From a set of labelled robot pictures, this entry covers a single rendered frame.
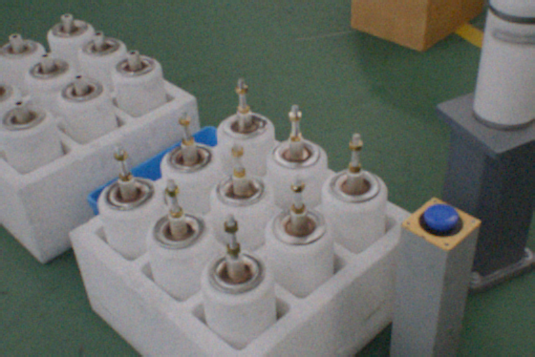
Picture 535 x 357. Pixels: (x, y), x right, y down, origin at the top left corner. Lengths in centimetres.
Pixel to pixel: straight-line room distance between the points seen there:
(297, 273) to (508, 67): 41
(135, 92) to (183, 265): 49
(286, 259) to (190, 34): 118
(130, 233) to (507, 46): 59
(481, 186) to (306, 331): 36
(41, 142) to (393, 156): 72
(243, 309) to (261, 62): 107
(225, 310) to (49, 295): 48
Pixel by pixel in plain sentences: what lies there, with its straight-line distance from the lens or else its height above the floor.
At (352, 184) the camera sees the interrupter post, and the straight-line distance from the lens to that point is 103.
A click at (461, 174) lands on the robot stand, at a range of 116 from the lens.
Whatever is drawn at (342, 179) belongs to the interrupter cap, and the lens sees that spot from 105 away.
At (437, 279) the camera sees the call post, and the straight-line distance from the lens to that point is 91.
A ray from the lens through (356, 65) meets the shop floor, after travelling 185.
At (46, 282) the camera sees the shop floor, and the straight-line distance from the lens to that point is 134.
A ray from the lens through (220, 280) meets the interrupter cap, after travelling 91.
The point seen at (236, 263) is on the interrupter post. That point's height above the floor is 28.
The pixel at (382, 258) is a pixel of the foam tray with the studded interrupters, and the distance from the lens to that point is 105.
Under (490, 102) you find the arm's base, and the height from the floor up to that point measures 34.
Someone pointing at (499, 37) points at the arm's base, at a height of 44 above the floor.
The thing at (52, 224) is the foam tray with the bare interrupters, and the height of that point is 7.
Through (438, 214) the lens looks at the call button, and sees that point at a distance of 89.
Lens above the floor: 91
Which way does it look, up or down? 39 degrees down
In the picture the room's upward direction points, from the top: 4 degrees counter-clockwise
